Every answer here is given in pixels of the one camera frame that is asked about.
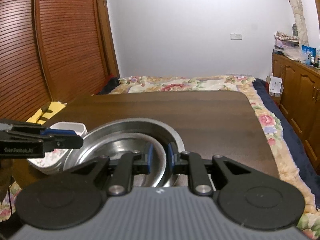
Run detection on floral tray back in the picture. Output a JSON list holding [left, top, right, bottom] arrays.
[[27, 121, 87, 175]]

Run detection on large steel bowl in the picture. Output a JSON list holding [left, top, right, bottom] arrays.
[[63, 118, 185, 187]]

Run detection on person left hand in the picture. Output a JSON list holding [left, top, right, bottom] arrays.
[[0, 159, 14, 202]]

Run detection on yellow Pikachu plush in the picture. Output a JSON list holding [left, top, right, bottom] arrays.
[[27, 102, 66, 125]]

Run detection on floral bed quilt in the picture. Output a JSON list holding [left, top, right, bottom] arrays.
[[12, 76, 319, 239]]

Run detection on wooden louvered wardrobe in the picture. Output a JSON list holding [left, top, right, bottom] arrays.
[[1, 0, 119, 121]]

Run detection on black clothing on bed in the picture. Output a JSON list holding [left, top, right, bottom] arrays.
[[97, 77, 120, 95]]

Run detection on white paper bag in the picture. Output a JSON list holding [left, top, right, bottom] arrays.
[[269, 76, 283, 96]]

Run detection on wooden sideboard cabinet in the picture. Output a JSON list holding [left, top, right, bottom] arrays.
[[272, 53, 319, 174]]

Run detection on blue box on cabinet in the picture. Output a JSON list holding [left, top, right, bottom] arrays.
[[302, 45, 316, 59]]

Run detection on pile of folded cloths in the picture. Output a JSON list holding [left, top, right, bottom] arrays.
[[274, 31, 299, 51]]

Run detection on cream curtain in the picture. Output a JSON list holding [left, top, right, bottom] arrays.
[[289, 0, 309, 46]]

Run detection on white wall switch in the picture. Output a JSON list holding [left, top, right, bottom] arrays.
[[231, 33, 242, 40]]

